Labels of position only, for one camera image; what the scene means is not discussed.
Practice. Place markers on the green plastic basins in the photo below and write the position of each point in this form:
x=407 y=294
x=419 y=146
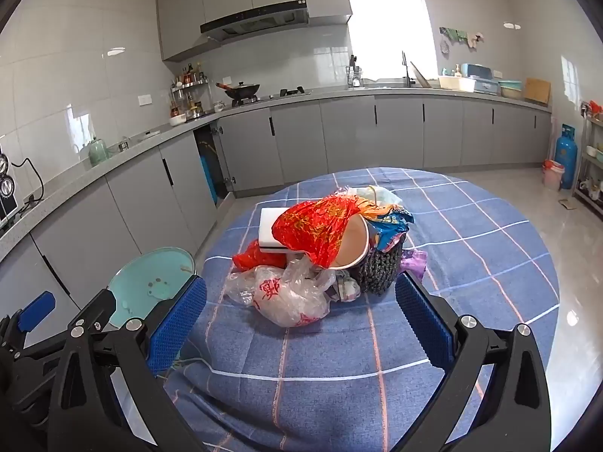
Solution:
x=511 y=88

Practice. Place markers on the teal enamel basin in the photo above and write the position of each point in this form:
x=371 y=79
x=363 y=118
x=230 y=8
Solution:
x=155 y=273

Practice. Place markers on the utensil rack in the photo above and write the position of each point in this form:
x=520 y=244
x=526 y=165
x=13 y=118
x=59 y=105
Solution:
x=355 y=75

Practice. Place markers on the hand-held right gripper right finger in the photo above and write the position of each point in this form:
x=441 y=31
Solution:
x=424 y=325

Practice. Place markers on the metal spice rack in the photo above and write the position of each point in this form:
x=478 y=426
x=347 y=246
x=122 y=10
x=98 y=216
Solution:
x=188 y=94

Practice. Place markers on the sink faucet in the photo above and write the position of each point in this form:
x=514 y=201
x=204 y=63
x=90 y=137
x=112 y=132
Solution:
x=405 y=68

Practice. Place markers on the window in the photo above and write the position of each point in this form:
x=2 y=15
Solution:
x=391 y=33

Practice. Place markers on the grey kitchen base cabinets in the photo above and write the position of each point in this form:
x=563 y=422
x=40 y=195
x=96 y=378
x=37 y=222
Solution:
x=353 y=127

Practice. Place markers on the white bowl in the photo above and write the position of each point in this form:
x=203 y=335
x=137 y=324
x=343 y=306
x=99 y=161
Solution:
x=179 y=120

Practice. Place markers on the purple wrapper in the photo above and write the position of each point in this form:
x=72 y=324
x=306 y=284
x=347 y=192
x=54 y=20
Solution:
x=417 y=263

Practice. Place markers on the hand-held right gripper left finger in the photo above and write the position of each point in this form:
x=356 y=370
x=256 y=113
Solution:
x=176 y=320

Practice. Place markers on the blue gas cylinder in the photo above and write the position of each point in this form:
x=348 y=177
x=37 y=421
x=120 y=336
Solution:
x=565 y=155

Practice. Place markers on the black range hood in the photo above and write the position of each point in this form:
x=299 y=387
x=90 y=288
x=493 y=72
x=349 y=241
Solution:
x=256 y=21

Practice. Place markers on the pink bucket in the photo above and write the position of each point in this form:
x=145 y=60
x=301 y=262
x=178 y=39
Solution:
x=552 y=174

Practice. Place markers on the gas stove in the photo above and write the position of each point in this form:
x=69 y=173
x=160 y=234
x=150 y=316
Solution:
x=282 y=94

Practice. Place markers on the blue checked tablecloth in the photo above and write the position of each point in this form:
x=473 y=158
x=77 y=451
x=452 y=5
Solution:
x=471 y=254

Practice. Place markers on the metal shelf rack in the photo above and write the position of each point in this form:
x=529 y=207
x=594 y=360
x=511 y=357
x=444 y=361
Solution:
x=591 y=160

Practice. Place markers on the pale paper wrapper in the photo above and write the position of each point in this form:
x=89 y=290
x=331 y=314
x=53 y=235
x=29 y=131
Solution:
x=379 y=195

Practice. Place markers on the black wok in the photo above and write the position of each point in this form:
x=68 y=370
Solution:
x=240 y=89

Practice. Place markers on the white wall socket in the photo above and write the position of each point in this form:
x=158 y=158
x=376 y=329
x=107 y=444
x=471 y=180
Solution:
x=145 y=100

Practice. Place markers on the white foam block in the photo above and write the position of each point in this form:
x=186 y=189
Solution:
x=271 y=226

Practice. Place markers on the blue colourful snack wrapper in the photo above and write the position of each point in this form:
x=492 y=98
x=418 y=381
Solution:
x=388 y=228

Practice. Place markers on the glass jar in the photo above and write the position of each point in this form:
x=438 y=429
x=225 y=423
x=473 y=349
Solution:
x=219 y=105

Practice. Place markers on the brown paper bowl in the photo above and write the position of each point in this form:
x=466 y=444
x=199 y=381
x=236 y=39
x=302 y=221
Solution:
x=353 y=245

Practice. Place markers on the red patterned plastic bag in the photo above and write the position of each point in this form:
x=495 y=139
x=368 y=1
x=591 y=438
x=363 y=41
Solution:
x=315 y=230

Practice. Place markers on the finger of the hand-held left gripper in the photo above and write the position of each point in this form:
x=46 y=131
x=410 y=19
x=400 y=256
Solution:
x=94 y=308
x=35 y=310

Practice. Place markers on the microwave oven with dials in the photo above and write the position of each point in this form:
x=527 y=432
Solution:
x=5 y=183

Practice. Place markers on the teal teapot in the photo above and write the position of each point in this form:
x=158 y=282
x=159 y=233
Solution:
x=98 y=150

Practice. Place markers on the blue plastic container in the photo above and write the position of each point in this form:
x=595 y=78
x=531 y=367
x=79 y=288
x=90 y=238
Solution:
x=208 y=176

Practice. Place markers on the wooden cutting board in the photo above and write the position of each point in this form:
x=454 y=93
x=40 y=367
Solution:
x=537 y=90

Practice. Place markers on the black mesh bag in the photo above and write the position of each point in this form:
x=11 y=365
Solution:
x=379 y=268

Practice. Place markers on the clear plastic bag red print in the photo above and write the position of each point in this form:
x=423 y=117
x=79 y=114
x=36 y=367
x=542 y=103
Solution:
x=282 y=296

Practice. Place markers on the cardboard piece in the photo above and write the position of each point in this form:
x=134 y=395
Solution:
x=570 y=203

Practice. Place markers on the small steel pot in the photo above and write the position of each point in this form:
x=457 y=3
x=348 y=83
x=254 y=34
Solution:
x=123 y=144

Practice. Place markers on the wall hooks with cloths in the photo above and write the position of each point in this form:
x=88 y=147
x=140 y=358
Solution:
x=461 y=36

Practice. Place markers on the white plastic tray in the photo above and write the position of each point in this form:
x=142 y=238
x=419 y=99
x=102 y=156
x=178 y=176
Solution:
x=457 y=84

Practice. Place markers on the blue dish box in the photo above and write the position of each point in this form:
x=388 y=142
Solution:
x=480 y=77

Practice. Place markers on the small crumpled wrapper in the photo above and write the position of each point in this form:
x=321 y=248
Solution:
x=347 y=287

